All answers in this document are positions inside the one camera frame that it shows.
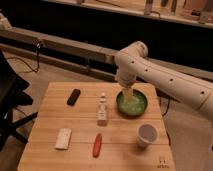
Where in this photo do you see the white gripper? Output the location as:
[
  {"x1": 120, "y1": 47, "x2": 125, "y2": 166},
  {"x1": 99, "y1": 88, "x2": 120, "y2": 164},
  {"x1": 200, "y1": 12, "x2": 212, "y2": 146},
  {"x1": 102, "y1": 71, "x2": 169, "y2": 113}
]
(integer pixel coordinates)
[{"x1": 115, "y1": 68, "x2": 136, "y2": 102}]

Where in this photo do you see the black eraser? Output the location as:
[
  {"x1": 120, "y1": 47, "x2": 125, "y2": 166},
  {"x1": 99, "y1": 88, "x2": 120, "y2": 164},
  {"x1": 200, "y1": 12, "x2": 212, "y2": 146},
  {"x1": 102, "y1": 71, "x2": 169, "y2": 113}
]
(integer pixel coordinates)
[{"x1": 67, "y1": 89, "x2": 81, "y2": 106}]

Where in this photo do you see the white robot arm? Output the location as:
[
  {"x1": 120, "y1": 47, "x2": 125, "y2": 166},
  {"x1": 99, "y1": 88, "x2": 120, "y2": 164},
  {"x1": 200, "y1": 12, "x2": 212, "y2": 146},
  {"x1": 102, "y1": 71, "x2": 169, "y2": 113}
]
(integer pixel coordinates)
[{"x1": 114, "y1": 41, "x2": 213, "y2": 121}]

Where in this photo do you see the green bowl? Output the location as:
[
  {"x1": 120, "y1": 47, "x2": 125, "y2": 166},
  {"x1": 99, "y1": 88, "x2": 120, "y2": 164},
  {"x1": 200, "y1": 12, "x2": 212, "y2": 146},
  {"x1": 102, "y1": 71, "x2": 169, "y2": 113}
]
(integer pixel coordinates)
[{"x1": 116, "y1": 89, "x2": 148, "y2": 117}]

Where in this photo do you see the small white bottle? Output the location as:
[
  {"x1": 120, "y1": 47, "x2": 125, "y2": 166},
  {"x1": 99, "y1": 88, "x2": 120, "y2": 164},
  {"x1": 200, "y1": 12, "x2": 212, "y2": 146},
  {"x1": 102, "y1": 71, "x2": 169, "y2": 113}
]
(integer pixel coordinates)
[{"x1": 97, "y1": 93, "x2": 107, "y2": 126}]

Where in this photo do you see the red marker pen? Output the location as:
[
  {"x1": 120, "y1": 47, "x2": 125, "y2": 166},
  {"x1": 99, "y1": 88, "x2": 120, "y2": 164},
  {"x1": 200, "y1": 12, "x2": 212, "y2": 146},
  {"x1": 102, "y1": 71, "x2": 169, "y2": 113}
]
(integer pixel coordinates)
[{"x1": 92, "y1": 133, "x2": 102, "y2": 157}]

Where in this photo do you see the white rectangular block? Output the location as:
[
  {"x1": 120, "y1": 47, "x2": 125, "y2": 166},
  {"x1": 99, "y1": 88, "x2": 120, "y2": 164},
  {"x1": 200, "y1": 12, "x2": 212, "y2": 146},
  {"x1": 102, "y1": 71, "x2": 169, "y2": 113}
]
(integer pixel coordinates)
[{"x1": 55, "y1": 128, "x2": 72, "y2": 150}]

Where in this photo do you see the black office chair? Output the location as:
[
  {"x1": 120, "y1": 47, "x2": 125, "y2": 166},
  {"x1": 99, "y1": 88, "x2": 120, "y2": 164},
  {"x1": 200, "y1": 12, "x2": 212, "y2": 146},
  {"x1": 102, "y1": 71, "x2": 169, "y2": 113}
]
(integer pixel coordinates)
[{"x1": 0, "y1": 50, "x2": 38, "y2": 151}]

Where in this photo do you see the black cable on floor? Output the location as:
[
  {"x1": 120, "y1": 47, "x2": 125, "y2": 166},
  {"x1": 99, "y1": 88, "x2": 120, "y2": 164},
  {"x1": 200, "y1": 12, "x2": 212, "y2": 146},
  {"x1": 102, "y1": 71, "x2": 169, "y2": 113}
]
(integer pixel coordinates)
[{"x1": 4, "y1": 39, "x2": 45, "y2": 74}]

